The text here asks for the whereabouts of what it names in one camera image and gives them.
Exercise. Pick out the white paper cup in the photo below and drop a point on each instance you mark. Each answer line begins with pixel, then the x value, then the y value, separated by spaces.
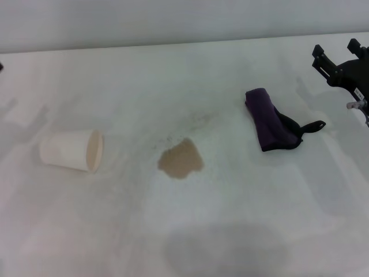
pixel 66 151

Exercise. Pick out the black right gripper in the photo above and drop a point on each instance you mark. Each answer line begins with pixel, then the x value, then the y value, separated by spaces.
pixel 351 73

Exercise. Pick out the purple rag with black trim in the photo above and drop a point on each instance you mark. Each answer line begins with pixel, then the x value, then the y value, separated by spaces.
pixel 263 118

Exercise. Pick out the brown water stain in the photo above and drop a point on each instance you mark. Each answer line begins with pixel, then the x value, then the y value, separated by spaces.
pixel 180 162

